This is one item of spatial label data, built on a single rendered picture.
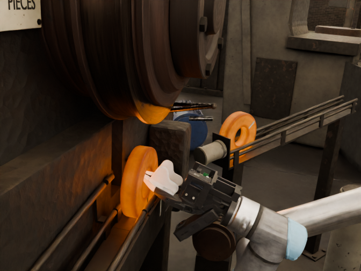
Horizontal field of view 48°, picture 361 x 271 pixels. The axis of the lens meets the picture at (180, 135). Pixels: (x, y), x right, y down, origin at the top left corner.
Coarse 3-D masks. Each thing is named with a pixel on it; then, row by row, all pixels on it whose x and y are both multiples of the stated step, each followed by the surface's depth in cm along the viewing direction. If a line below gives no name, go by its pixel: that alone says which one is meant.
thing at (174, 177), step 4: (164, 160) 86; (168, 160) 86; (164, 164) 86; (168, 164) 86; (172, 164) 86; (168, 168) 86; (172, 168) 86; (148, 172) 87; (152, 172) 88; (172, 172) 86; (172, 176) 87; (176, 176) 87; (180, 176) 86; (172, 180) 87; (176, 180) 87; (180, 180) 87; (180, 184) 87
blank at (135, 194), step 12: (132, 156) 82; (144, 156) 82; (156, 156) 91; (132, 168) 80; (144, 168) 83; (156, 168) 92; (132, 180) 80; (120, 192) 80; (132, 192) 80; (144, 192) 89; (120, 204) 81; (132, 204) 80; (144, 204) 87; (132, 216) 84
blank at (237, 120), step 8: (240, 112) 129; (232, 120) 126; (240, 120) 128; (248, 120) 130; (224, 128) 126; (232, 128) 126; (248, 128) 132; (256, 128) 135; (232, 136) 127; (240, 136) 135; (248, 136) 133; (232, 144) 128; (240, 144) 133
